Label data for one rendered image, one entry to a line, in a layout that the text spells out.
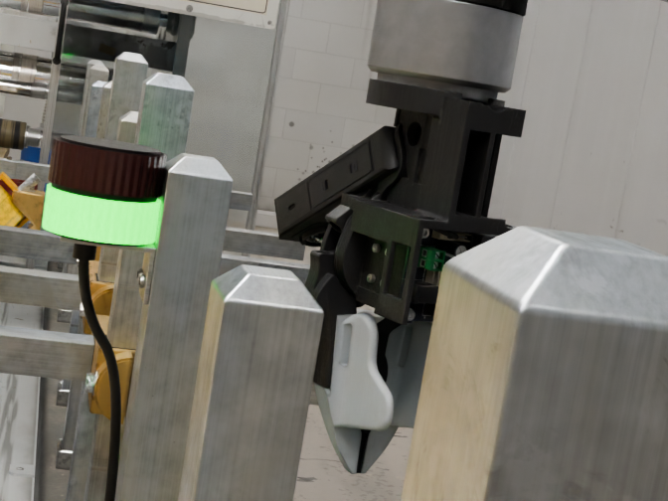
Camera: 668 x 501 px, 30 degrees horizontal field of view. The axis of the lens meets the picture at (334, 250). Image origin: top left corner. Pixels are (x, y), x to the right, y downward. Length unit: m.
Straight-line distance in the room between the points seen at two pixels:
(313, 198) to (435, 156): 0.10
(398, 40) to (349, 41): 8.78
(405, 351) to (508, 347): 0.52
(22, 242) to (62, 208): 0.81
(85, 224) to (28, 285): 0.57
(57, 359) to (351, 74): 8.49
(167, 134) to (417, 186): 0.32
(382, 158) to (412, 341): 0.10
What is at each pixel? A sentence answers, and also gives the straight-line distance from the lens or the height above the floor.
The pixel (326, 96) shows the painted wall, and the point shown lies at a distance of 9.39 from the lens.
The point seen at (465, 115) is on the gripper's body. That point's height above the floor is 1.18.
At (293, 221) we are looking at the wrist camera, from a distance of 0.70.
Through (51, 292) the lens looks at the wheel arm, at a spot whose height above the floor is 0.95.
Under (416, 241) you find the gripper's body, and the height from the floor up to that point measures 1.12.
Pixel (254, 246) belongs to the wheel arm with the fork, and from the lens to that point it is 1.74.
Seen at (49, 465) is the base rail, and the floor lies 0.70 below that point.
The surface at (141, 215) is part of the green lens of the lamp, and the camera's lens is 0.66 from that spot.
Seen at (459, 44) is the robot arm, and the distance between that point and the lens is 0.62.
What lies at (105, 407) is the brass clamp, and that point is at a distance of 0.92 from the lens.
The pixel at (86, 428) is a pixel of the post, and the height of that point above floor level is 0.83.
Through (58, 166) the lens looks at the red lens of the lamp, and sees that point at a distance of 0.66.
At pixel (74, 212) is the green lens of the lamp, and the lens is 0.65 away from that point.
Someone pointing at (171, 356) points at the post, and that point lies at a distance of 0.68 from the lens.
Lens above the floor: 1.19
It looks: 8 degrees down
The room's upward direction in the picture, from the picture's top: 9 degrees clockwise
